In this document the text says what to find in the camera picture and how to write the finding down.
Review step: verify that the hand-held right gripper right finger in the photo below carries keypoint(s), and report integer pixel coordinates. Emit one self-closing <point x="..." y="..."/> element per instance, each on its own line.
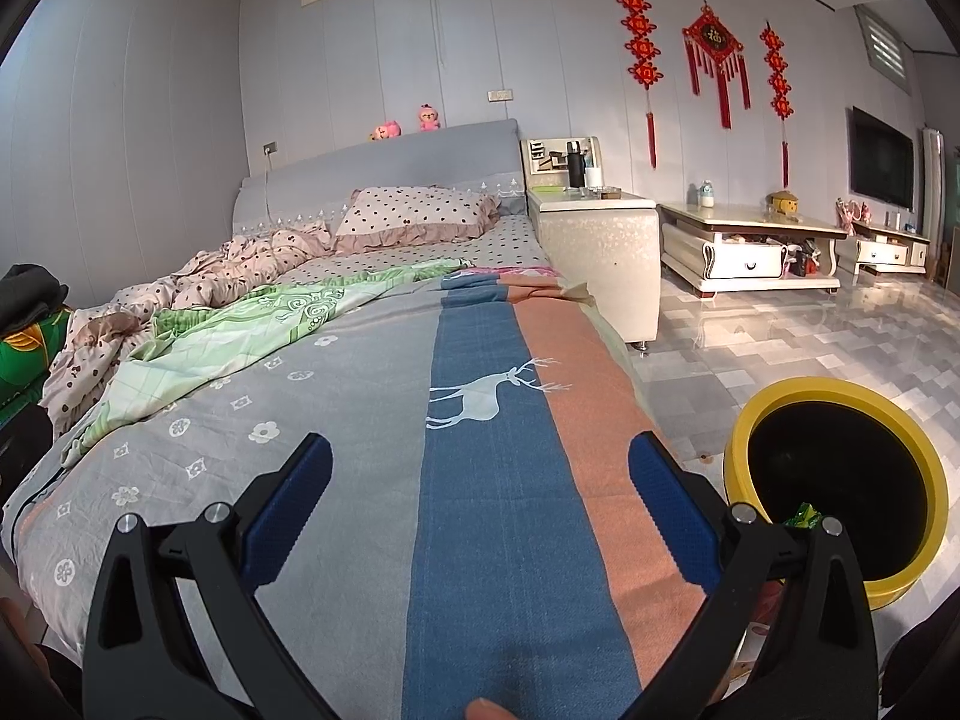
<point x="671" y="514"/>

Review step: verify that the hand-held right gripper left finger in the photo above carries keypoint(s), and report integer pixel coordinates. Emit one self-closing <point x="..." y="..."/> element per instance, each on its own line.
<point x="289" y="517"/>

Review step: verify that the green foil snack bag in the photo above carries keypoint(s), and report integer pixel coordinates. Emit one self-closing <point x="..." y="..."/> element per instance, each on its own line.
<point x="804" y="516"/>

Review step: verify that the yellow trash bin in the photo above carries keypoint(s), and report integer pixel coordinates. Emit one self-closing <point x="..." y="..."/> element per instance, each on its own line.
<point x="825" y="390"/>

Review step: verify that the person's left forearm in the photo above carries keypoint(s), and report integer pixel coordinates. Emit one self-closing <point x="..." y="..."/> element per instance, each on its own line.
<point x="19" y="660"/>

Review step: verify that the person's right hand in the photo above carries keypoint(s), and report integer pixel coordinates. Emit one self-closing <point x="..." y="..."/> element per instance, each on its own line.
<point x="489" y="711"/>

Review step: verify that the green patterned blanket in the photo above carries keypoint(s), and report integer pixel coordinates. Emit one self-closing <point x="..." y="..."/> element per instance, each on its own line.
<point x="247" y="330"/>

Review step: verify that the white bedside cabinet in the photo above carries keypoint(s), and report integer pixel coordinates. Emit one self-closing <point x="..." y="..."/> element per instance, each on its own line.
<point x="600" y="262"/>

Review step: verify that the pink polka dot duvet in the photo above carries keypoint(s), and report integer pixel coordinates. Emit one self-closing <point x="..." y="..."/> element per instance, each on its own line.
<point x="225" y="262"/>

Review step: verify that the white coffee table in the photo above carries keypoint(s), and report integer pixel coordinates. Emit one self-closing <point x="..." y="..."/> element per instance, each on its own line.
<point x="742" y="259"/>

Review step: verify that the person's leg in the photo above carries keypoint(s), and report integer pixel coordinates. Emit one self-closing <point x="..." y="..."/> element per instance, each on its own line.
<point x="922" y="664"/>

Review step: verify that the small clear bottle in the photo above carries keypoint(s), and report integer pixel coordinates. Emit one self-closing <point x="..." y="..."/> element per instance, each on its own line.
<point x="706" y="195"/>

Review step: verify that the polka dot fitted sheet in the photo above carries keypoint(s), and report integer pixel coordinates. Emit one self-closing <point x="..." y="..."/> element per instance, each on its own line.
<point x="495" y="244"/>

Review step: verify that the yellow toy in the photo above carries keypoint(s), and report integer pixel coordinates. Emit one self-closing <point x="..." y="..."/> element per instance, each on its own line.
<point x="782" y="202"/>

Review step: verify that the polka dot pillow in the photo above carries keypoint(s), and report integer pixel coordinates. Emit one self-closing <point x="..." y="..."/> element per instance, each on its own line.
<point x="420" y="214"/>

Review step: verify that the white television stand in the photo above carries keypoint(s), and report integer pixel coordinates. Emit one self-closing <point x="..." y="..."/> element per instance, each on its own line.
<point x="889" y="251"/>

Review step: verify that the toilet paper roll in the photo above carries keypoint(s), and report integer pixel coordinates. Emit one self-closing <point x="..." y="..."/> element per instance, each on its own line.
<point x="593" y="178"/>

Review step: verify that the pink figurine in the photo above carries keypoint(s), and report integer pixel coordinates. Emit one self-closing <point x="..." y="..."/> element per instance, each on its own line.
<point x="850" y="216"/>

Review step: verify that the dark folded cloth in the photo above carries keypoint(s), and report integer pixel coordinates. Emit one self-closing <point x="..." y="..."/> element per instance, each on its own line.
<point x="26" y="289"/>

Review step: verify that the black bottle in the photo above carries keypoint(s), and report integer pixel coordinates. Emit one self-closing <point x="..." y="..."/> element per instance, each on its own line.
<point x="575" y="165"/>

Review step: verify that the grey padded headboard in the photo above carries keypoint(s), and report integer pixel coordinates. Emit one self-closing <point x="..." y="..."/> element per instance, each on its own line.
<point x="375" y="165"/>

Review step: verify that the pink plush toy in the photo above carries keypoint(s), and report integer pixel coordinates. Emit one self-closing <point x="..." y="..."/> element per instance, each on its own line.
<point x="429" y="118"/>
<point x="384" y="131"/>

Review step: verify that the standing air conditioner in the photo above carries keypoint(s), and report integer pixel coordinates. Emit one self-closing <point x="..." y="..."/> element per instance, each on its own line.
<point x="934" y="187"/>

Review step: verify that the long red knot decoration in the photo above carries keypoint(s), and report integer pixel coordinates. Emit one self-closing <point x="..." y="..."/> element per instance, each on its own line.
<point x="640" y="45"/>
<point x="778" y="82"/>

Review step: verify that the red diamond knot decoration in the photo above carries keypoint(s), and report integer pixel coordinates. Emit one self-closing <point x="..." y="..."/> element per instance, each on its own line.
<point x="712" y="37"/>

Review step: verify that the louvred vent window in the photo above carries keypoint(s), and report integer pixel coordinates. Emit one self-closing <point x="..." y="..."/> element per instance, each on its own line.
<point x="885" y="49"/>

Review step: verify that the wall television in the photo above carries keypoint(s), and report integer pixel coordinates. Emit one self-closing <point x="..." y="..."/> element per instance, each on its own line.
<point x="881" y="161"/>

